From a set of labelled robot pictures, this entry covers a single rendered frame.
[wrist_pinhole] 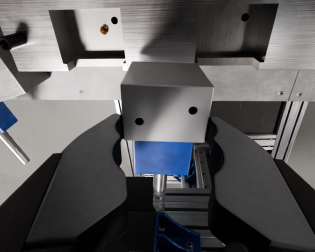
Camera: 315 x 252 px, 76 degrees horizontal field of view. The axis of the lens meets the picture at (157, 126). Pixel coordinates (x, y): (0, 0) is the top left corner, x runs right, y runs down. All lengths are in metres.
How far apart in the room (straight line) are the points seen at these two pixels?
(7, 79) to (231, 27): 0.23
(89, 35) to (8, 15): 0.06
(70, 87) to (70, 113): 1.06
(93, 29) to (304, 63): 0.17
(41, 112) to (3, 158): 0.59
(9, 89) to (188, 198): 0.44
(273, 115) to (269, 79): 0.78
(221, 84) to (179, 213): 0.35
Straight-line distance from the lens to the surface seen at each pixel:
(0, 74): 0.28
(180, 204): 0.54
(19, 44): 0.20
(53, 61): 0.20
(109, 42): 0.20
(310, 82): 0.32
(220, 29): 0.20
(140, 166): 0.15
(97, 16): 0.20
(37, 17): 0.19
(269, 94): 0.30
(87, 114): 1.32
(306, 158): 1.64
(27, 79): 0.28
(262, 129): 1.10
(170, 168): 0.15
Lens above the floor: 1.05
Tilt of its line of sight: 57 degrees down
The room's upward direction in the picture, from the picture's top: 172 degrees counter-clockwise
